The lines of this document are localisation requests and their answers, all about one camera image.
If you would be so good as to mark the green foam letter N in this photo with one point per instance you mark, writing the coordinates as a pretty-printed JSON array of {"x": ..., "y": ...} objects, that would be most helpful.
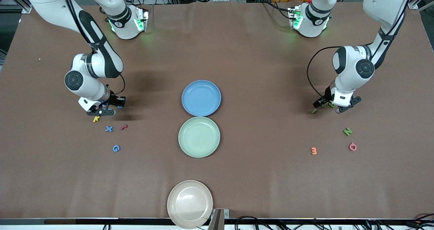
[{"x": 347, "y": 131}]

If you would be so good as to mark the blue plate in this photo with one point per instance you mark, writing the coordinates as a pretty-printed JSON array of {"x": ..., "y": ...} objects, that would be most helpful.
[{"x": 201, "y": 98}]

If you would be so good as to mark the blue foam letter G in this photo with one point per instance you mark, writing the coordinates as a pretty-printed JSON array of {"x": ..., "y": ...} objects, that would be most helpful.
[{"x": 113, "y": 148}]

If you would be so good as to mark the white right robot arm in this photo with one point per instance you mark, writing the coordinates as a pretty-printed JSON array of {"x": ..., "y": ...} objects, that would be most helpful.
[{"x": 84, "y": 84}]

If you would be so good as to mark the blue foam letter X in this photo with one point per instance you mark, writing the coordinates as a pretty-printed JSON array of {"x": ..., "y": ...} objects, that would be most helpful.
[{"x": 108, "y": 128}]

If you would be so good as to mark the yellow foam letter K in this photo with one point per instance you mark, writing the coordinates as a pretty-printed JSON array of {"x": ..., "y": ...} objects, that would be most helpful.
[{"x": 96, "y": 118}]

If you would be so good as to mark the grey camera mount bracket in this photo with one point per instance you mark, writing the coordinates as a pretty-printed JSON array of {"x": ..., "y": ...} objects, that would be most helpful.
[{"x": 218, "y": 219}]

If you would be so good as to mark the dark red foam letter I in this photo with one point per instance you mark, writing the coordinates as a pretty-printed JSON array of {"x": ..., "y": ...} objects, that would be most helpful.
[{"x": 124, "y": 127}]

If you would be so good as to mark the green plate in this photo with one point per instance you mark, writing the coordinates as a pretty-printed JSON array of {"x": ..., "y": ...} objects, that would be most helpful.
[{"x": 199, "y": 136}]

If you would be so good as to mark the pink foam letter G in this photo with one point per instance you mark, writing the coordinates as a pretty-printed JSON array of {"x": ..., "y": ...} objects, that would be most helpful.
[{"x": 350, "y": 147}]

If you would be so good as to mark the beige plate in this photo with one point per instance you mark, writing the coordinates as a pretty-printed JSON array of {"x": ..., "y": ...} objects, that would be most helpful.
[{"x": 190, "y": 204}]

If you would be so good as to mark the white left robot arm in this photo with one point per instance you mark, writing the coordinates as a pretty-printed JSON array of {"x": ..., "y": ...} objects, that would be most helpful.
[{"x": 352, "y": 70}]

